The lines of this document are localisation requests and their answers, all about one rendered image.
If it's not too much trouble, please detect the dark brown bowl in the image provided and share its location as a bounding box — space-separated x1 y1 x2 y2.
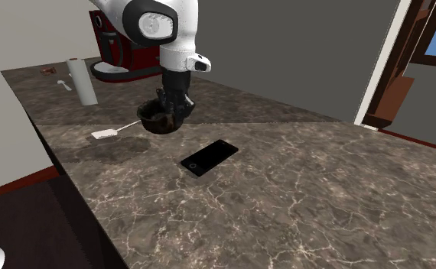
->
136 98 186 135

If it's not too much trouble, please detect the red coffee machine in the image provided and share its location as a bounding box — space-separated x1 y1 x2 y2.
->
88 9 164 83

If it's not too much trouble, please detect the black smartphone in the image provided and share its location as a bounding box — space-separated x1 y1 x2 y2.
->
180 139 239 178

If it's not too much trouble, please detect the white spatula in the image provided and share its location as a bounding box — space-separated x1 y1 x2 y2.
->
91 119 143 141

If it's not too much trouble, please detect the white paper towel roll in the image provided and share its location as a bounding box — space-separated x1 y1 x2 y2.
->
66 57 99 107

